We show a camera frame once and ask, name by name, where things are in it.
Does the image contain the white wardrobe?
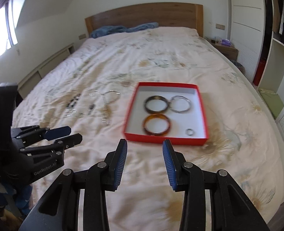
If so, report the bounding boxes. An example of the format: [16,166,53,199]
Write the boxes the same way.
[226,0,269,83]

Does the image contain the red cardboard box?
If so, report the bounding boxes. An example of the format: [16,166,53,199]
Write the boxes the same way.
[123,82,210,146]

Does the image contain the beige low cabinet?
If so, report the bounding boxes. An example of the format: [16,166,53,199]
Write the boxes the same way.
[16,43,75,100]

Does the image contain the bed with floral bedspread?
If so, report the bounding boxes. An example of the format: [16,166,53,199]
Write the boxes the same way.
[10,26,284,231]

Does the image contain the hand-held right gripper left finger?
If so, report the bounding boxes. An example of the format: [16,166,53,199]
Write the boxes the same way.
[19,139,128,231]

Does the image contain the silver bangle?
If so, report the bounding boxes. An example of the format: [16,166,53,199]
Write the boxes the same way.
[169,95,192,113]

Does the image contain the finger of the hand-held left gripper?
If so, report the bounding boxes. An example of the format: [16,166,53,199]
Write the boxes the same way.
[20,133,83,160]
[10,125,72,147]

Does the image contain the white open shelf unit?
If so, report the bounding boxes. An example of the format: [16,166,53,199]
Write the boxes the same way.
[253,0,284,198]

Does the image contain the dark bangle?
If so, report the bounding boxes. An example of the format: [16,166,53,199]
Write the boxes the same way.
[144,96,169,113]

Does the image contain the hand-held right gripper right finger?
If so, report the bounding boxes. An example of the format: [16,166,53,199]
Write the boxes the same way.
[162,139,271,231]

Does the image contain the wooden headboard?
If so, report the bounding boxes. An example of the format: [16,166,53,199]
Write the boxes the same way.
[85,3,204,37]

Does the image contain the wooden nightstand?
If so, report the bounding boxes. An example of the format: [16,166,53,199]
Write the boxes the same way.
[213,40,239,61]

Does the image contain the person's blue clothing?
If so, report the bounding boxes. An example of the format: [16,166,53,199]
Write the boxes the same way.
[0,183,35,218]

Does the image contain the green cloth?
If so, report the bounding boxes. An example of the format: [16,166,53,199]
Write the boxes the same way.
[258,89,284,120]

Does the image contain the amber bangle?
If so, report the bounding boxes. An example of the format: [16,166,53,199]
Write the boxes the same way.
[142,114,172,136]

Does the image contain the brown and blue bead bracelet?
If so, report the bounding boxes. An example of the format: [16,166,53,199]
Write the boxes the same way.
[67,93,82,109]

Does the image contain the blue blanket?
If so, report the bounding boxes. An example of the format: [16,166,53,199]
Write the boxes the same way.
[90,25,128,38]
[126,22,159,33]

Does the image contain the silver chain necklace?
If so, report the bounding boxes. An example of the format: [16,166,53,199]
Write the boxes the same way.
[100,90,121,126]

